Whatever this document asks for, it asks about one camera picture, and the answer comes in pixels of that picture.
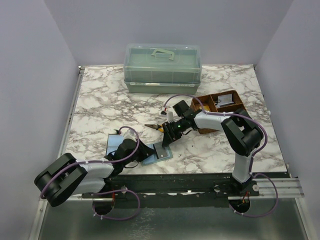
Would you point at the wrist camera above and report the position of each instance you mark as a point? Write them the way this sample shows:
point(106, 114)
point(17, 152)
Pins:
point(130, 134)
point(166, 115)

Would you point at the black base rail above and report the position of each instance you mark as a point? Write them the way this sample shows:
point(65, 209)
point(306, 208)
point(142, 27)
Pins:
point(173, 190)

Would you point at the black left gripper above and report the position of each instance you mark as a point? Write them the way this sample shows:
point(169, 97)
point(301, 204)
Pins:
point(145, 152)

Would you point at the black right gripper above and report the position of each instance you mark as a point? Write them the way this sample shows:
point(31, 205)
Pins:
point(168, 140)

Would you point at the brown woven organizer basket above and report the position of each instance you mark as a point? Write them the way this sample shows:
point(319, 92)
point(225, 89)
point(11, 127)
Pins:
point(209, 102)

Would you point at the yellow handled pliers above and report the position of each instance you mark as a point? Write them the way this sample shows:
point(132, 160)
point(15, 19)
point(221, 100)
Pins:
point(158, 127)

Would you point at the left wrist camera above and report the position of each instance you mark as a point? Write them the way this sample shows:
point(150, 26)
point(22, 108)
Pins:
point(130, 134)

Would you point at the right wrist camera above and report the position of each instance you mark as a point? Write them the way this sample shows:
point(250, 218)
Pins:
point(166, 115)

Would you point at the green plastic storage box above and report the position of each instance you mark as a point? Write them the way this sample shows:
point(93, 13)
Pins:
point(162, 68)

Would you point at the grey cards in basket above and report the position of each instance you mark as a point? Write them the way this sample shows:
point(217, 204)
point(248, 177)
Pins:
point(224, 100)

